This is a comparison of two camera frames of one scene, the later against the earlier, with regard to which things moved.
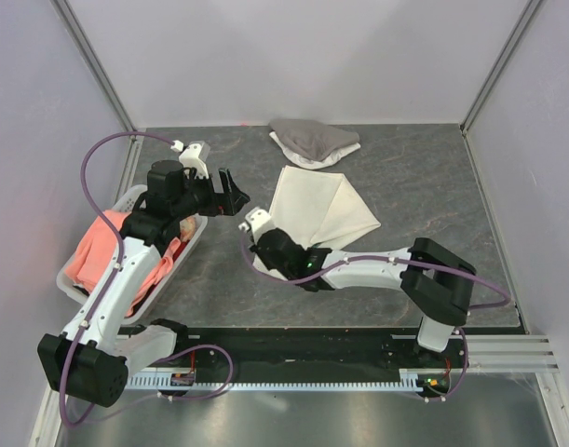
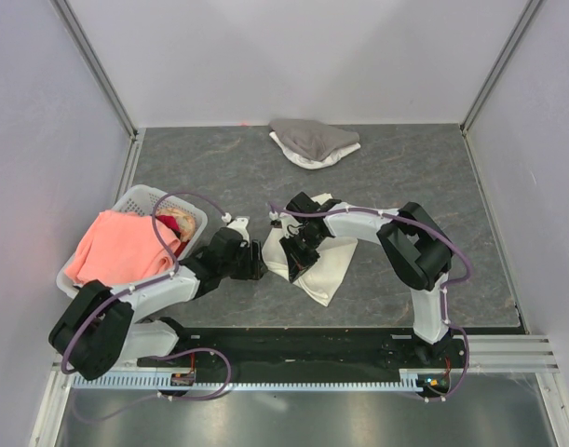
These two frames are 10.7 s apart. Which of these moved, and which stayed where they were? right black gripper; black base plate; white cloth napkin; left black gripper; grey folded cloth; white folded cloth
Moved: white cloth napkin; right black gripper; left black gripper
Stayed: grey folded cloth; black base plate; white folded cloth
